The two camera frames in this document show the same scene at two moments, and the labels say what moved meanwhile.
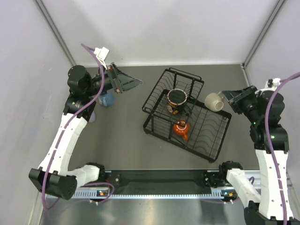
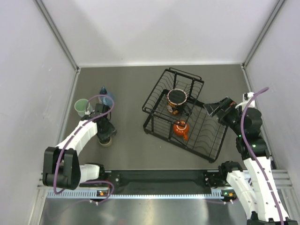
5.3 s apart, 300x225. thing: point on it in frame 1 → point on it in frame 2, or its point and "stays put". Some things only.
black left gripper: (123, 82) → (110, 131)
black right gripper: (234, 99) → (228, 105)
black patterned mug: (176, 99) stays put
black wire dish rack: (174, 112) stays put
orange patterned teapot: (181, 128) stays put
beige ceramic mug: (213, 101) → (105, 142)
